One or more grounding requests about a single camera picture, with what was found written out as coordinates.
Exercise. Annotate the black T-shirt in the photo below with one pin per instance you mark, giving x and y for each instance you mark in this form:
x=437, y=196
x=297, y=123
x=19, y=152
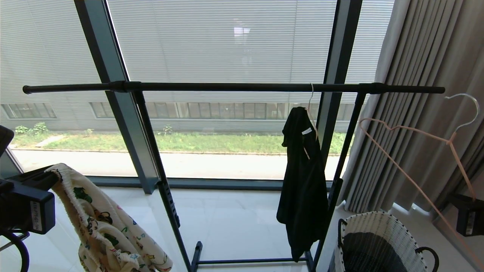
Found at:
x=302, y=196

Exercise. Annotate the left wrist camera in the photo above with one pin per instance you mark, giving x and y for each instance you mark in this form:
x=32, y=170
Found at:
x=4, y=139

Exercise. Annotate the cream printed garment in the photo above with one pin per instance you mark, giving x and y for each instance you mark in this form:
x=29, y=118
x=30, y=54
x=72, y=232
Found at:
x=98, y=226

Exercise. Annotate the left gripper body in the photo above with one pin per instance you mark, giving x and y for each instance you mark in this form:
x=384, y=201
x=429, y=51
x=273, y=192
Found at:
x=19, y=207

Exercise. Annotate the beige curtain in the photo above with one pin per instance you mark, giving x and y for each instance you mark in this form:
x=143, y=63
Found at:
x=427, y=56

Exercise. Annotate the window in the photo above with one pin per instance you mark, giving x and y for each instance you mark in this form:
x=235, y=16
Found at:
x=109, y=56

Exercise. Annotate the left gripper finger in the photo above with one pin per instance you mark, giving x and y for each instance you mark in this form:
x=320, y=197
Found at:
x=34, y=177

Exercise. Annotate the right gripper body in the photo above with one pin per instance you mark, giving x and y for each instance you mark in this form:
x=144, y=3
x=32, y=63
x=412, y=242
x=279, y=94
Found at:
x=472, y=211

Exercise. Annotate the black clothes rack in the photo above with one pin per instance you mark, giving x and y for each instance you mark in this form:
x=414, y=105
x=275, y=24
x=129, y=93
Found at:
x=227, y=87

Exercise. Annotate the pink clothes hanger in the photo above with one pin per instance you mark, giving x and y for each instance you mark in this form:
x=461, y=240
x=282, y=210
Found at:
x=462, y=170
x=311, y=94

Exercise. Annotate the white laundry basket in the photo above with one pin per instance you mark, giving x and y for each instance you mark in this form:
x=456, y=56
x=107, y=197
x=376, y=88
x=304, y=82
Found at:
x=378, y=223

